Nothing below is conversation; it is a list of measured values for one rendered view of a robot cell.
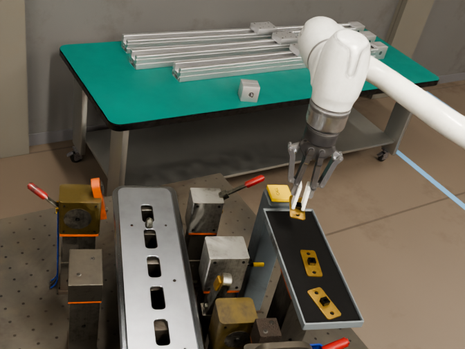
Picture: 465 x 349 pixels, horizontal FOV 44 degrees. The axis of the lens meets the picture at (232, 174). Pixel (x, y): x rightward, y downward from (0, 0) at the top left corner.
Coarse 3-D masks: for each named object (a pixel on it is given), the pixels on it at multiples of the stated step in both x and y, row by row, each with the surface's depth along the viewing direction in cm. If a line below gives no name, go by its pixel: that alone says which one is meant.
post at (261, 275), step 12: (264, 192) 158; (264, 204) 157; (276, 204) 154; (288, 204) 155; (264, 228) 158; (252, 240) 167; (264, 240) 161; (252, 252) 167; (264, 252) 164; (264, 264) 167; (252, 276) 170; (264, 276) 171; (252, 288) 173; (264, 288) 174
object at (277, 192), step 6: (270, 186) 157; (276, 186) 157; (282, 186) 158; (270, 192) 155; (276, 192) 155; (282, 192) 156; (288, 192) 156; (276, 198) 153; (282, 198) 154; (288, 198) 154
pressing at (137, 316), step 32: (128, 192) 169; (160, 192) 172; (128, 224) 158; (160, 224) 160; (128, 256) 149; (160, 256) 151; (128, 288) 140; (192, 288) 143; (128, 320) 133; (192, 320) 136
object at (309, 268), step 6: (300, 252) 137; (306, 252) 138; (312, 252) 138; (306, 258) 136; (312, 258) 135; (306, 264) 135; (312, 264) 134; (318, 264) 135; (306, 270) 133; (312, 270) 133; (318, 270) 134; (312, 276) 132; (318, 276) 132
